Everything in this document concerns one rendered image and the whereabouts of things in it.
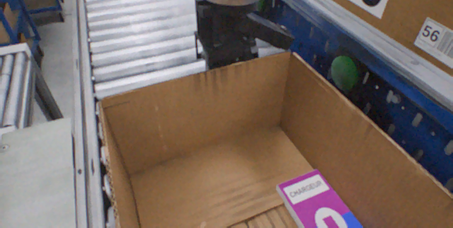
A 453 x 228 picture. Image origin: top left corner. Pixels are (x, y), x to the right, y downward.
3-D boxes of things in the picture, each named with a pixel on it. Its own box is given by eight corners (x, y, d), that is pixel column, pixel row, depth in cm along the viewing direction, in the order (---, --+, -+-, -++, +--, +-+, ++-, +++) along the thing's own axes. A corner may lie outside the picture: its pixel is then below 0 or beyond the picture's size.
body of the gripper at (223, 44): (195, 61, 51) (190, -9, 43) (242, 51, 53) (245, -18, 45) (210, 87, 46) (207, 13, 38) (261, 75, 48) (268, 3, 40)
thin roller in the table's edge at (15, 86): (14, 52, 77) (1, 126, 58) (23, 51, 77) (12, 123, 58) (18, 59, 78) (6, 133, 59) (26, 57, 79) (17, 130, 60)
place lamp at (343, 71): (325, 78, 65) (333, 50, 60) (330, 76, 65) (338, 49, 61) (346, 98, 60) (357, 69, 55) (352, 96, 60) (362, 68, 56)
